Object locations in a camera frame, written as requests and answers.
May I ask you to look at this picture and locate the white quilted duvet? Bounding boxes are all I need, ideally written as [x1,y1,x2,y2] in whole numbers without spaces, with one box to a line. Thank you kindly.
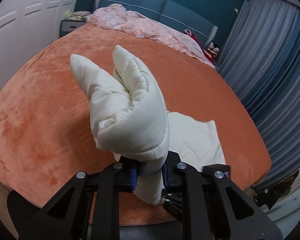
[70,46,225,205]

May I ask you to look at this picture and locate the orange velvet bed cover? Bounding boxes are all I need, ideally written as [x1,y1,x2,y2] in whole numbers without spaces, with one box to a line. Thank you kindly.
[0,24,271,231]

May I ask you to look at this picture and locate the blue-grey curtain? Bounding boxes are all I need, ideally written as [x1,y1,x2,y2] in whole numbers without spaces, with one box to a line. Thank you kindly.
[218,0,300,189]

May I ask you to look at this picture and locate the red plush toys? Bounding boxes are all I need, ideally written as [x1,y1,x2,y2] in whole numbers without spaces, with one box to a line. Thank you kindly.
[183,29,220,64]

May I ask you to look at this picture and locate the dark bedside table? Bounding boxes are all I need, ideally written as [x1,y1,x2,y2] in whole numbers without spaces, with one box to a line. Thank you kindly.
[59,19,86,38]

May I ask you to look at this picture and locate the white panelled wardrobe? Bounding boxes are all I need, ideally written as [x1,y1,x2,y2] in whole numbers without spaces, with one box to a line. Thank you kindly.
[0,0,76,90]

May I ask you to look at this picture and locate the pink floral blanket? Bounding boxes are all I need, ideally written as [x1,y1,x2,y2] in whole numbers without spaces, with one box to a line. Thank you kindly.
[87,3,215,69]

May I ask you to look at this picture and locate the blue upholstered headboard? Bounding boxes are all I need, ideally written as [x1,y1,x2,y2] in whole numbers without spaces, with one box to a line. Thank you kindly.
[93,0,218,46]

